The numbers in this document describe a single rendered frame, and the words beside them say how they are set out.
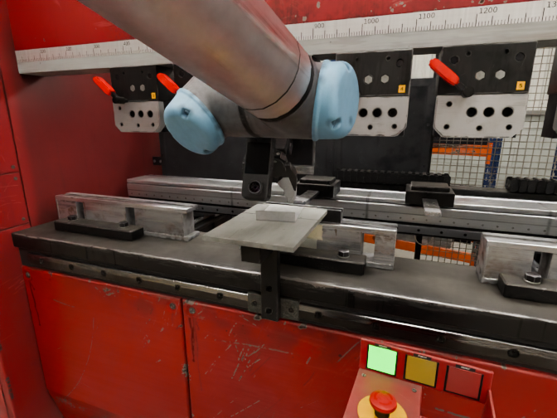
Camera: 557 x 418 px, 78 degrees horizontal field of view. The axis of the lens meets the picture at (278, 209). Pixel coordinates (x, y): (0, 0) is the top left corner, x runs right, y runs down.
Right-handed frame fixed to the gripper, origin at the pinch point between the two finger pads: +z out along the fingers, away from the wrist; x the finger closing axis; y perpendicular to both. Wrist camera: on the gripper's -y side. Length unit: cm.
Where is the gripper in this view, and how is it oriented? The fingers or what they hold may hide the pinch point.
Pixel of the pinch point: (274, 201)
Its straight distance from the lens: 70.4
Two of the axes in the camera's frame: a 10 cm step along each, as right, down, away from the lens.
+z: 1.3, 5.8, 8.0
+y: 1.8, -8.1, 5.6
